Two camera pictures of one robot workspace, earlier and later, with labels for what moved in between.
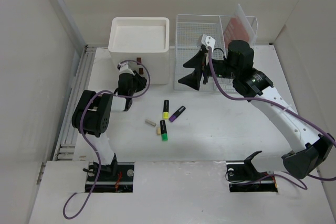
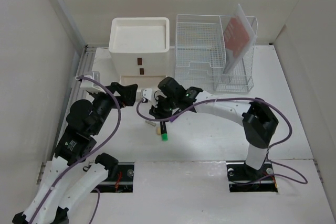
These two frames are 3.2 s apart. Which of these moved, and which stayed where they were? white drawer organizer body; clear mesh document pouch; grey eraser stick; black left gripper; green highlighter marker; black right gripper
Moved: black right gripper; black left gripper
Stayed: grey eraser stick; clear mesh document pouch; green highlighter marker; white drawer organizer body
